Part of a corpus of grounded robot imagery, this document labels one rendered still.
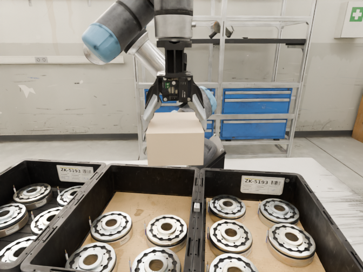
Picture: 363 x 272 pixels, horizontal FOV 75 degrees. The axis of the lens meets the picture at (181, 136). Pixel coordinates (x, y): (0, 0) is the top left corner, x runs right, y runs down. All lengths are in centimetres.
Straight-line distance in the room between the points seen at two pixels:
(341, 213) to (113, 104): 293
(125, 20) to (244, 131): 225
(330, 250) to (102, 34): 65
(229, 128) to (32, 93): 265
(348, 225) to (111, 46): 94
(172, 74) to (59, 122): 334
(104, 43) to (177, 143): 25
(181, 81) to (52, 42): 316
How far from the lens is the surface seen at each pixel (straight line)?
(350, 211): 113
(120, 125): 349
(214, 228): 64
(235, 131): 263
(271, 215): 72
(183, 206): 75
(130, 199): 79
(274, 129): 277
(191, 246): 50
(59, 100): 365
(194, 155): 51
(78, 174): 86
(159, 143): 49
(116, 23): 54
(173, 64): 49
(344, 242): 59
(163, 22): 48
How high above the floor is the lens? 129
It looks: 21 degrees down
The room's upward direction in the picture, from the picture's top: straight up
